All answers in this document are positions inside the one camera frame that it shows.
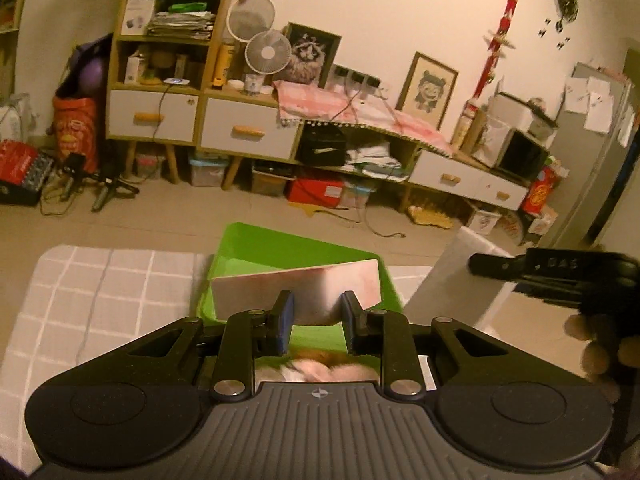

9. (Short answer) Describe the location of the white sponge block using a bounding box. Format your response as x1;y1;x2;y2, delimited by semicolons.
404;226;515;335

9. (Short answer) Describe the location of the pink fluffy plush toy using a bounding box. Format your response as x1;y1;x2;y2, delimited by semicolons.
254;349;380;388

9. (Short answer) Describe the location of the pink sponge block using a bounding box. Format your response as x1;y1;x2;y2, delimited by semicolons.
210;259;382;326

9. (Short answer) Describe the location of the person's right hand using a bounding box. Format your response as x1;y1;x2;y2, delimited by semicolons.
564;314;639;404

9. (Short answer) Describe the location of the green plastic bin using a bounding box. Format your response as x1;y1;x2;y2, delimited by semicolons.
195;222;402;352

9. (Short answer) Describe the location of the egg carton tray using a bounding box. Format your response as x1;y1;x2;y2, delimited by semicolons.
406;205;454;230

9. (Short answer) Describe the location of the black microwave oven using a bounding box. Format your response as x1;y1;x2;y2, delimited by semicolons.
472;125;549;183

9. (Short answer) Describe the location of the red box under sideboard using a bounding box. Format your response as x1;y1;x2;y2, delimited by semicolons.
285;176;344;209

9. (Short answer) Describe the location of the stack of folded clothes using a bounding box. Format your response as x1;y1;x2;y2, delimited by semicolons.
345;140;408;182

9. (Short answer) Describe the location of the long low wooden sideboard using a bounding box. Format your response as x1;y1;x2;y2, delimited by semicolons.
294;122;527;210

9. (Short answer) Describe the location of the grey refrigerator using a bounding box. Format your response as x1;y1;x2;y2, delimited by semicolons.
540;63;639;248

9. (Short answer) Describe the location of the clear plastic storage box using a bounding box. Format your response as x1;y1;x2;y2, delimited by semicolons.
189;157;229;188

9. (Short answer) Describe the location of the framed cartoon girl picture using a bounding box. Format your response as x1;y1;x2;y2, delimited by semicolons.
396;52;458;130

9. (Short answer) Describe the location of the black bag in sideboard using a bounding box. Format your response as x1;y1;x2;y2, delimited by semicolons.
296;124;347;167

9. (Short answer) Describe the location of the black tripod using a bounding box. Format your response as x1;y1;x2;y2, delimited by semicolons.
60;153;140;212

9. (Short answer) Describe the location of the pink checked cloth runner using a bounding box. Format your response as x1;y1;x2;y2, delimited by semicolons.
274;81;454;158

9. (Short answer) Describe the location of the wooden shelf cabinet with drawers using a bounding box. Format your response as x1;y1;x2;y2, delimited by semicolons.
105;0;299;183

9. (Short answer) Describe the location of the orange printed bag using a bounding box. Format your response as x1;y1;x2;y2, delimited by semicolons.
52;96;99;172

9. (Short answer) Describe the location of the red cardboard box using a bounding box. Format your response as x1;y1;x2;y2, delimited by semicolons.
0;140;55;206

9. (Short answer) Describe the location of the framed cat picture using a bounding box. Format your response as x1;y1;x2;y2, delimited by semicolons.
273;22;342;88

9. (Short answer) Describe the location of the small white desk fan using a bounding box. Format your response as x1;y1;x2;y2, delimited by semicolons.
244;29;292;76

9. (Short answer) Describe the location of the purple ball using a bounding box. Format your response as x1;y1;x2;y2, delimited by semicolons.
79;58;108;96

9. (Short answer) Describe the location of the large white desk fan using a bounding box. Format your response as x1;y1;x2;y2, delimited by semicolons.
226;0;276;44

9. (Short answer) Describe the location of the red hanging wall decoration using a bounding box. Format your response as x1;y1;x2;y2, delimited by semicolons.
473;0;518;99

